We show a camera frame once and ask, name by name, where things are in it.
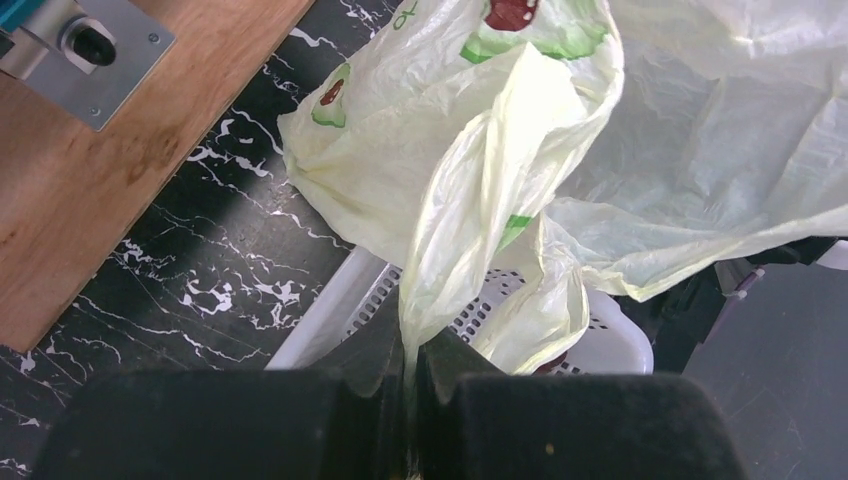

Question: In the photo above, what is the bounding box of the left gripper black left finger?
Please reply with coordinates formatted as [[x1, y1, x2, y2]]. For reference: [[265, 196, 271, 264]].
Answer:
[[32, 302, 403, 479]]

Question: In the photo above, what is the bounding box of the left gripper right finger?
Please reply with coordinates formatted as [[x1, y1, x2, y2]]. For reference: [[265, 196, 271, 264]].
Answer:
[[415, 330, 747, 479]]

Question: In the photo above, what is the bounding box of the light green plastic bag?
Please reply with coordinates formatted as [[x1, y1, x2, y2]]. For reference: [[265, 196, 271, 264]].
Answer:
[[276, 0, 848, 392]]

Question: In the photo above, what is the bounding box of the white plastic basket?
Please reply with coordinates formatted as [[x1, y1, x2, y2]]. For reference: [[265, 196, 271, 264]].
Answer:
[[266, 247, 654, 375]]

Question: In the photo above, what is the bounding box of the brown wooden board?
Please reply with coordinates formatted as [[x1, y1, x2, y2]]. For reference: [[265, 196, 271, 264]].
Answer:
[[1, 1, 310, 352]]

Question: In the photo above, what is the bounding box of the small metal bracket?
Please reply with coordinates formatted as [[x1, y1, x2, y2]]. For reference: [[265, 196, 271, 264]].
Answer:
[[1, 0, 176, 131]]

